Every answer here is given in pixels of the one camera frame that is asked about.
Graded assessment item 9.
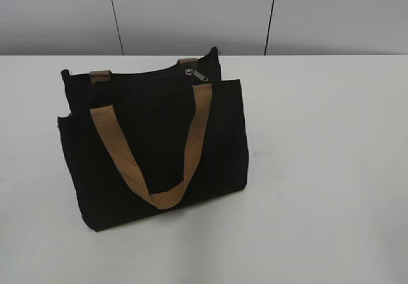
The black canvas tote bag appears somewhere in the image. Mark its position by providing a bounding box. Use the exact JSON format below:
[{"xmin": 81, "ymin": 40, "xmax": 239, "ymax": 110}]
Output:
[{"xmin": 57, "ymin": 47, "xmax": 249, "ymax": 232}]

